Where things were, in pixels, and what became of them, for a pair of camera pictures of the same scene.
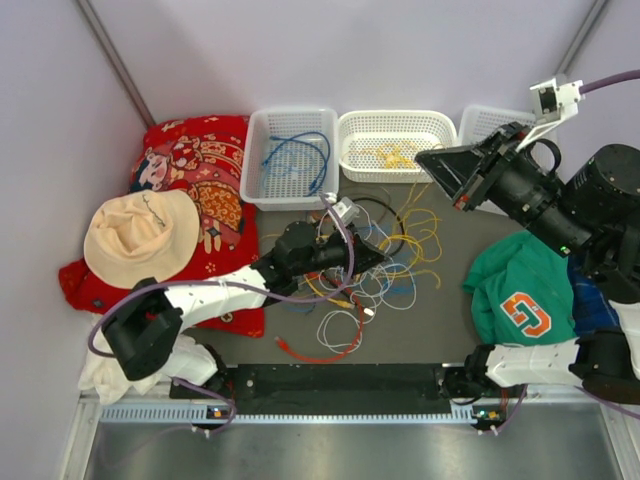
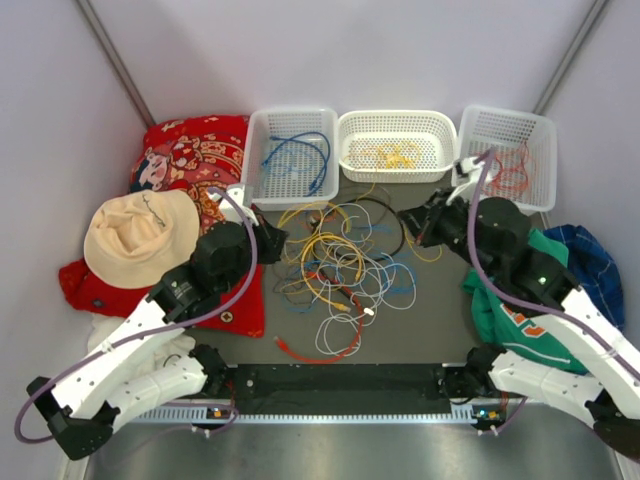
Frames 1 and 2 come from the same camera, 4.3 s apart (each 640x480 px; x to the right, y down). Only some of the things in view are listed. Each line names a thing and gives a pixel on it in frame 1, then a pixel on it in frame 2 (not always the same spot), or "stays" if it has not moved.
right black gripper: (465, 174) -> (440, 205)
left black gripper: (365, 255) -> (272, 238)
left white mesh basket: (289, 159) stays
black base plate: (328, 386) stays
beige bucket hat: (150, 234) stays
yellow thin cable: (392, 155) stays
